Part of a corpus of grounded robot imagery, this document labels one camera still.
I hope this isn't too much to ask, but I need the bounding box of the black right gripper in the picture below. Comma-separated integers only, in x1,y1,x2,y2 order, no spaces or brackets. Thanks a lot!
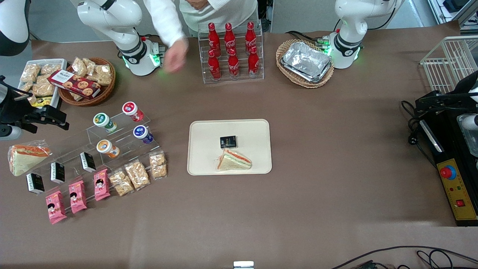
0,77,70,131

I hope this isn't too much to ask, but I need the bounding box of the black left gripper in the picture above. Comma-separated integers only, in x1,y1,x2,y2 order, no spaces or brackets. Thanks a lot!
415,90,469,114

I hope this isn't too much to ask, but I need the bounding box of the green gum jar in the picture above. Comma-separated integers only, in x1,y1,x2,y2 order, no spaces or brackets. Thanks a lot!
93,112,118,133

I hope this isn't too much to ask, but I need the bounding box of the white sleeved right forearm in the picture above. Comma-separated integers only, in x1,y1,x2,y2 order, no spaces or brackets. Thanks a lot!
143,0,186,47

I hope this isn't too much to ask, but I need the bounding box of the orange gum jar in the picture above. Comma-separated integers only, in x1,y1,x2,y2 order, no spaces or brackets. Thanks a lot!
96,139,121,159

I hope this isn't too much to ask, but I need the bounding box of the red gum jar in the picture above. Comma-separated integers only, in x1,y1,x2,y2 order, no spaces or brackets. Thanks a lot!
122,101,145,123

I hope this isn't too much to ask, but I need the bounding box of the blue gum jar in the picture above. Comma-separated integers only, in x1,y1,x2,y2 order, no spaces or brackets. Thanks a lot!
133,126,155,145

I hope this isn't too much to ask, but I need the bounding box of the aluminium foil tray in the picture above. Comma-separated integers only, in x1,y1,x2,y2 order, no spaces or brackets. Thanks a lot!
280,60,333,84
283,41,332,80

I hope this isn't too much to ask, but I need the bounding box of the beige plastic tray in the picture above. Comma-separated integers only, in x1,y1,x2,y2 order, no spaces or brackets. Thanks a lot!
187,119,273,176

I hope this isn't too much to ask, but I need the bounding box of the person right hand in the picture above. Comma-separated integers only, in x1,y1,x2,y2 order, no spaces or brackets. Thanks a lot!
163,38,189,74

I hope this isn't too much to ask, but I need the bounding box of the person left hand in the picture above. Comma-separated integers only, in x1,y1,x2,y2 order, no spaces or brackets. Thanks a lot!
186,0,210,11

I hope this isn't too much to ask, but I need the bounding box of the yellow and black packet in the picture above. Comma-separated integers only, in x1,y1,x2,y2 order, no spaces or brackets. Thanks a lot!
31,96,53,108

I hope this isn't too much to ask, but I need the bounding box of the red cookie box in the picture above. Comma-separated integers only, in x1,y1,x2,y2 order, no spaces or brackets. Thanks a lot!
47,69,102,100

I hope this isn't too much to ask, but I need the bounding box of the brown round wicker basket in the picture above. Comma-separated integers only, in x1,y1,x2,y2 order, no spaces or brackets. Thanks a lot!
58,57,117,107

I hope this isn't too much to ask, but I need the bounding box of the black machine with yellow panel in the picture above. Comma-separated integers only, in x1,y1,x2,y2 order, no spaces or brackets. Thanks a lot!
420,108,478,227

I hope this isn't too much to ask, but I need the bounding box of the large wrapped triangle sandwich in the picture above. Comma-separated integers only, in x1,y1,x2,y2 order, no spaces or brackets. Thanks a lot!
8,140,52,177

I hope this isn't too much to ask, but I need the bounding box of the white rectangular bin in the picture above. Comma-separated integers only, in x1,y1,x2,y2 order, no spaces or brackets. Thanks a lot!
17,58,68,109

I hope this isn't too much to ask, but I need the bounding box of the clear plastic container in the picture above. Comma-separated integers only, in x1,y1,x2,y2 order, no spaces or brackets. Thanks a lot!
457,114,478,158

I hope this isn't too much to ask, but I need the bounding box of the clear acrylic stepped display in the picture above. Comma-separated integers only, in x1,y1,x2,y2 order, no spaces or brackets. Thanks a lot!
22,111,162,213

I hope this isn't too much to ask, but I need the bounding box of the red emergency stop button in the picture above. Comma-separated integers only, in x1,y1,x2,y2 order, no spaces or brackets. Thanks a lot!
439,165,457,180

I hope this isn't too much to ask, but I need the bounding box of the pink snack packet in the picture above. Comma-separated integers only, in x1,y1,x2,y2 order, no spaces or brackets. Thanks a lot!
93,169,111,202
45,191,68,225
68,180,88,214

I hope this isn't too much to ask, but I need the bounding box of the black device on shelf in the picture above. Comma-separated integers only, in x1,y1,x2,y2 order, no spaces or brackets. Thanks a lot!
443,0,472,13

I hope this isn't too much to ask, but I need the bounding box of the light oval wicker basket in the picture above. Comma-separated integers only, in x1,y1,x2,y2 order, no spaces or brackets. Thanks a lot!
276,39,335,89

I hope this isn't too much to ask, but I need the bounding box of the clear acrylic bottle rack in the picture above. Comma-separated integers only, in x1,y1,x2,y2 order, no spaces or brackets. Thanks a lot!
197,20,265,84

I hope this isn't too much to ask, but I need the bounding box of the red cola bottle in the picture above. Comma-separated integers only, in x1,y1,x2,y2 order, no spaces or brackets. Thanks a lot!
248,46,260,78
207,49,222,81
227,48,240,79
208,22,221,56
224,22,237,56
245,21,258,53

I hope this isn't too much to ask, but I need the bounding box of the small wrapped triangle sandwich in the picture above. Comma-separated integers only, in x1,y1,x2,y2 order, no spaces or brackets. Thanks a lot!
215,148,253,172

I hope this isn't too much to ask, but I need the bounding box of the person torso white sweater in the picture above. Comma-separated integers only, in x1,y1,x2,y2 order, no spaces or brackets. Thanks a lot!
179,0,259,35

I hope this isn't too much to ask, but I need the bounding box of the white wire basket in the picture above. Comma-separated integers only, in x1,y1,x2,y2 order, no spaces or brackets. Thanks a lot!
420,35,478,94

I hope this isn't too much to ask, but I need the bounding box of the black cable with plug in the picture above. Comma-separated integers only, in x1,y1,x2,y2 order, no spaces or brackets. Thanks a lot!
401,100,437,168

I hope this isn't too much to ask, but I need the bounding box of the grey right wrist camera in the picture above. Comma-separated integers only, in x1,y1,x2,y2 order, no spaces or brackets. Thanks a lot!
0,125,24,141

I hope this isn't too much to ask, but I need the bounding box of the metal frame shelf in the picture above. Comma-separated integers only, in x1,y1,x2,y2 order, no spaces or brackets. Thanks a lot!
427,0,478,35

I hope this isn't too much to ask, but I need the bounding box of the cable at left arm base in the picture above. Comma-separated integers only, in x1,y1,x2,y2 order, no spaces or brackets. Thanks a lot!
285,30,326,44

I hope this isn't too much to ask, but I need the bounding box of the long black cable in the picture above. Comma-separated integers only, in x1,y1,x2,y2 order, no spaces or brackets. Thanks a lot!
330,245,478,269

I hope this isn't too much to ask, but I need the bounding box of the looped black cable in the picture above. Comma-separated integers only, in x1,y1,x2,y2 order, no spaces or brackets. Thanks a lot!
416,250,458,269

